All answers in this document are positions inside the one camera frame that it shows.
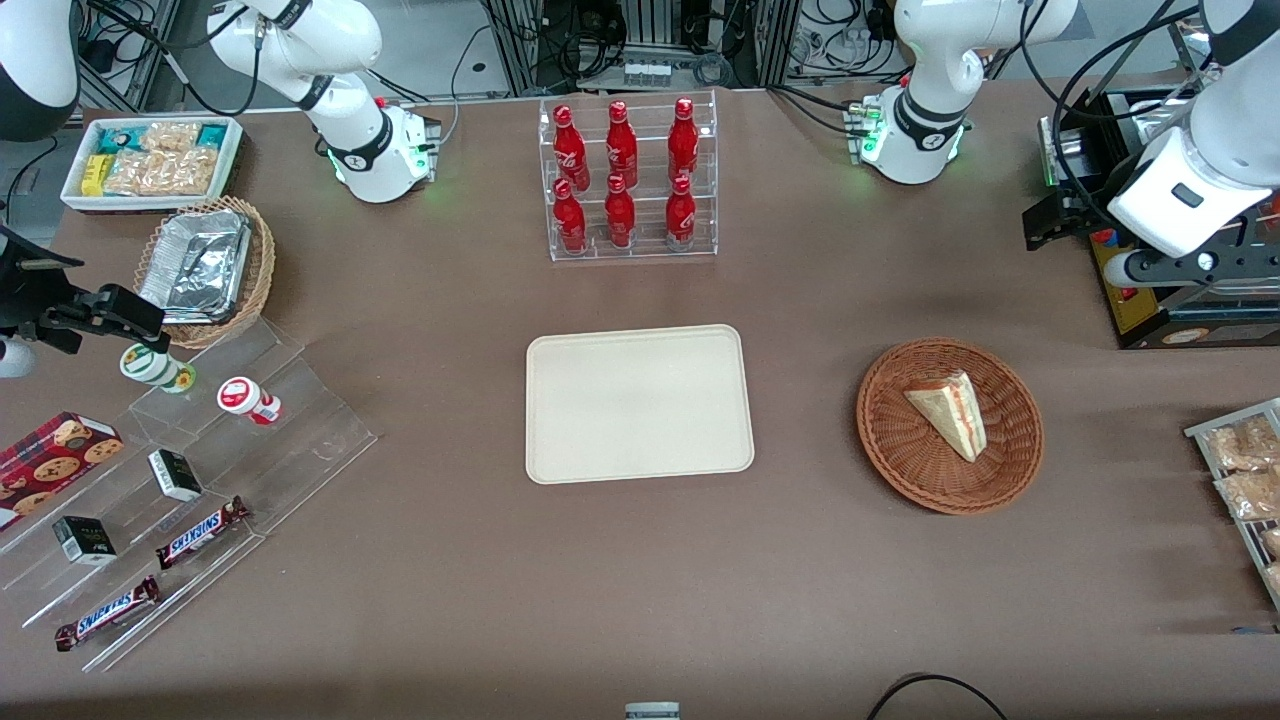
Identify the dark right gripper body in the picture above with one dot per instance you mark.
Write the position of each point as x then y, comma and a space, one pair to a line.
22, 292

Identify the triangular sandwich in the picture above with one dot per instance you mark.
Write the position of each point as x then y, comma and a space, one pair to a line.
950, 412

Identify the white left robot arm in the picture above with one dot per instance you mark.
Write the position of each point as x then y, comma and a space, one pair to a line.
925, 60

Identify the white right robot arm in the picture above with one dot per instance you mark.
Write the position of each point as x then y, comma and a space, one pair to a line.
375, 160

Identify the aluminium foil tray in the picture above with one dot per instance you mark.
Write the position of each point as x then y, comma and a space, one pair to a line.
195, 265

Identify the light wicker basket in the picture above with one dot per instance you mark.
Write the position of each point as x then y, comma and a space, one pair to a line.
262, 260

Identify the round brown wicker basket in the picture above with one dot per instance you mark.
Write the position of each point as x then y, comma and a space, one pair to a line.
900, 450

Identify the beige plastic tray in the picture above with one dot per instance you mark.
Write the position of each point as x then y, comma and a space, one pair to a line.
640, 405

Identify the green white yogurt bottle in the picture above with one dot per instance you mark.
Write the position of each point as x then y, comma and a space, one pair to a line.
155, 367

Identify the black hot food warmer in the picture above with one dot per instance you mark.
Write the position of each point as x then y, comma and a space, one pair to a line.
1140, 310

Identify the yellow snack pack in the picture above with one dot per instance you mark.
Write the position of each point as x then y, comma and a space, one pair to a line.
94, 175

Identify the red cookie box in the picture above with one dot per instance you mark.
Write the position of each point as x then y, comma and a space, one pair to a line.
50, 465

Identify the large clear cracker bag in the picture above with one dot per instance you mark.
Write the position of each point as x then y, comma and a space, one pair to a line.
160, 172

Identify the red white yogurt bottle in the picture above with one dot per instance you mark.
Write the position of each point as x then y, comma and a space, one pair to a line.
245, 398

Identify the teal snack pack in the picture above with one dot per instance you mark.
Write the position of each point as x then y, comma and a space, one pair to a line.
211, 137
118, 141

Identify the small black box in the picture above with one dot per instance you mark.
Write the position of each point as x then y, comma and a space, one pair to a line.
175, 475
84, 540

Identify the white rectangular snack bin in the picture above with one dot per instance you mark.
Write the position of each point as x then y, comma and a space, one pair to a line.
232, 165

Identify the small clear cracker bag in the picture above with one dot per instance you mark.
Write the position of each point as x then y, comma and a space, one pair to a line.
170, 135

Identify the clear acrylic stepped display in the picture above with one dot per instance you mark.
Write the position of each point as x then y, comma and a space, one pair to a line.
300, 440

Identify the Snickers chocolate bar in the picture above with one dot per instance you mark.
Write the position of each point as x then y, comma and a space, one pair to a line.
200, 533
107, 613

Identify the clear bag of pastries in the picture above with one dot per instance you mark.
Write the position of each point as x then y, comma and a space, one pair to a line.
1250, 495
1245, 445

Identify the red cola bottle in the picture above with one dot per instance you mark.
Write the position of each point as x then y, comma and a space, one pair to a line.
570, 150
570, 222
621, 148
620, 218
681, 218
683, 145

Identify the clear acrylic bottle rack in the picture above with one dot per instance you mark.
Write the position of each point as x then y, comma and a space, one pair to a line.
650, 245

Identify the small grey label block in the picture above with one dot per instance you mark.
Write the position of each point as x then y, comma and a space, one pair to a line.
652, 711

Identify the aluminium frame equipment rack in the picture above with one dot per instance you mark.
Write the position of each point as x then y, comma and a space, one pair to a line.
650, 40

